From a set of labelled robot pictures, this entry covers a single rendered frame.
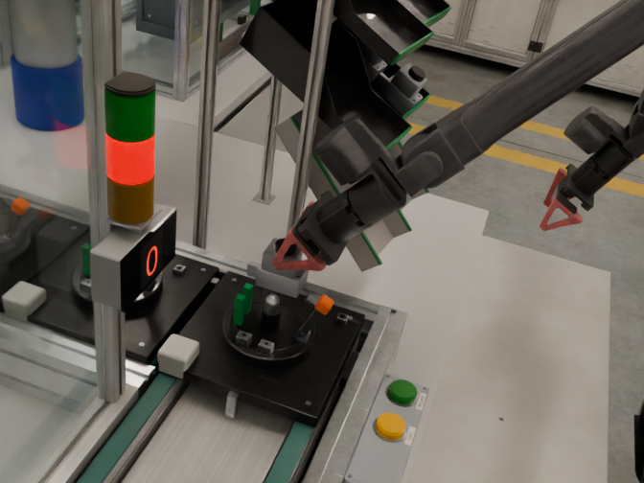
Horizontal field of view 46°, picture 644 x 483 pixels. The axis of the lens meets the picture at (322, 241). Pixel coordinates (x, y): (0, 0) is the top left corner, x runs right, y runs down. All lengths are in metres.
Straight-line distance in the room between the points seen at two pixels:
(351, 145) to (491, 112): 0.17
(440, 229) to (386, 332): 0.50
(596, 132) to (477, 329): 0.41
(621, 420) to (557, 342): 1.27
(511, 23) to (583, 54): 4.12
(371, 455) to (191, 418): 0.26
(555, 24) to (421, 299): 3.74
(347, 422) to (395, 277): 0.49
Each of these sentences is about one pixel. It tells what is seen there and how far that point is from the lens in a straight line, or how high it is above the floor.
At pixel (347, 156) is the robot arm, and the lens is 0.93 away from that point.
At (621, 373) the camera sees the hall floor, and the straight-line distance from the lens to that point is 2.91.
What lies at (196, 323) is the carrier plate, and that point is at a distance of 1.16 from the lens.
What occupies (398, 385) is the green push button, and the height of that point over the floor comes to 0.97.
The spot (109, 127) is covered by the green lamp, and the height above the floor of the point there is 1.37.
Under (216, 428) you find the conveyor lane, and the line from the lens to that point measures 1.09.
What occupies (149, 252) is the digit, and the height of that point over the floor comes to 1.22.
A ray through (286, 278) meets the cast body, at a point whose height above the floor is 1.10.
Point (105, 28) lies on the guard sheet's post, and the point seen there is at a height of 1.47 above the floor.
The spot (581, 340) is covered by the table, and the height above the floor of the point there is 0.86.
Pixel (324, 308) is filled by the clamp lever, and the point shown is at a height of 1.06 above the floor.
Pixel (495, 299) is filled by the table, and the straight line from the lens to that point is 1.52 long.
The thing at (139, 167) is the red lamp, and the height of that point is 1.33.
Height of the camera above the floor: 1.74
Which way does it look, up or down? 34 degrees down
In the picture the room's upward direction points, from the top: 10 degrees clockwise
